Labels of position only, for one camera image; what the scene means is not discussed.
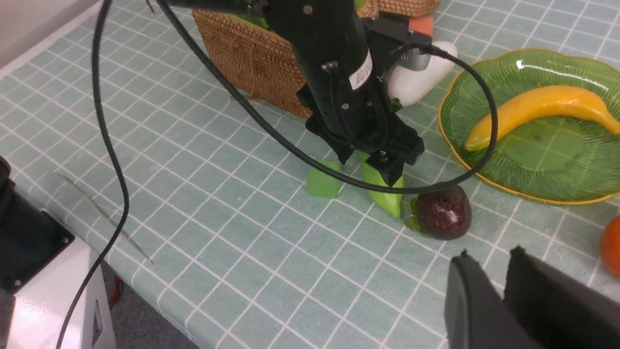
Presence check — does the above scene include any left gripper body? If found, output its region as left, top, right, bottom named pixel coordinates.
left=297, top=63, right=424, bottom=165

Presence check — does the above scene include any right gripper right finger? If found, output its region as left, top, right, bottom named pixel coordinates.
left=503, top=247, right=620, bottom=349

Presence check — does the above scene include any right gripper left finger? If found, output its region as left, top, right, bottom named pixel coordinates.
left=445, top=250, right=542, bottom=349

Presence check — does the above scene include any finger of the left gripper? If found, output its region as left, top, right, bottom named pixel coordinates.
left=326, top=136, right=355, bottom=165
left=367, top=152, right=405, bottom=188

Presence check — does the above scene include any light green gourd vegetable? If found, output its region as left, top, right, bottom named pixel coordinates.
left=359, top=151, right=405, bottom=219

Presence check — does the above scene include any white radish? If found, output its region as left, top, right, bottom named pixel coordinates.
left=387, top=49, right=455, bottom=107

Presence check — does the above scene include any dark purple mangosteen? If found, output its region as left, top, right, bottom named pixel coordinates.
left=404, top=185, right=473, bottom=241

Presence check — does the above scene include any orange persimmon with leaf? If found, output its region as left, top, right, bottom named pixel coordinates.
left=599, top=216, right=620, bottom=280

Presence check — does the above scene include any yellow banana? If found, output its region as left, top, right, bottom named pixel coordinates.
left=496, top=85, right=620, bottom=141

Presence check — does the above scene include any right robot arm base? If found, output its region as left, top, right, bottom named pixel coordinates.
left=1, top=159, right=96, bottom=349

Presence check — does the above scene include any green foam block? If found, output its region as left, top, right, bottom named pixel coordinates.
left=307, top=167, right=341, bottom=199

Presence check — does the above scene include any orange foam block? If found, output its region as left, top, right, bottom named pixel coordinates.
left=409, top=16, right=434, bottom=38

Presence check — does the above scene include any woven wicker basket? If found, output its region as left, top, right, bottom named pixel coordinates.
left=191, top=0, right=441, bottom=120

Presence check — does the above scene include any green glass leaf plate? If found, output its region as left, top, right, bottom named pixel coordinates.
left=437, top=48, right=619, bottom=205

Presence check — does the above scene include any green checkered tablecloth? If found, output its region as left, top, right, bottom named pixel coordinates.
left=0, top=0, right=619, bottom=349

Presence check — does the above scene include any black camera cable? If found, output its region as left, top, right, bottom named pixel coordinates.
left=56, top=0, right=499, bottom=349

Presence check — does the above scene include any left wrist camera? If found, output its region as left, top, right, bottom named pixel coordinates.
left=361, top=17, right=433, bottom=71

